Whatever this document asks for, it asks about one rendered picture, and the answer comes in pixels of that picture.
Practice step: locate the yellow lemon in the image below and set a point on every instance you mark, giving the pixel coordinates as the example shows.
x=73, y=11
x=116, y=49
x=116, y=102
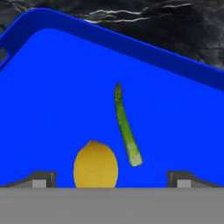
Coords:
x=95, y=166

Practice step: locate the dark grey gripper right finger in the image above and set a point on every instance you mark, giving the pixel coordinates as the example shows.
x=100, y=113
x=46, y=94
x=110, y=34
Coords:
x=179, y=177

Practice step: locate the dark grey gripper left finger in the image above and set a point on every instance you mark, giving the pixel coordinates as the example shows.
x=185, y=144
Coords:
x=43, y=178

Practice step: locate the green asparagus spear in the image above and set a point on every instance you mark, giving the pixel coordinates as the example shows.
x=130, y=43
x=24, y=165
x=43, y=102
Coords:
x=125, y=128

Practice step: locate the blue tray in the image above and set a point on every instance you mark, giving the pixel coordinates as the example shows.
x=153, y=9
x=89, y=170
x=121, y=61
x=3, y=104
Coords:
x=58, y=110

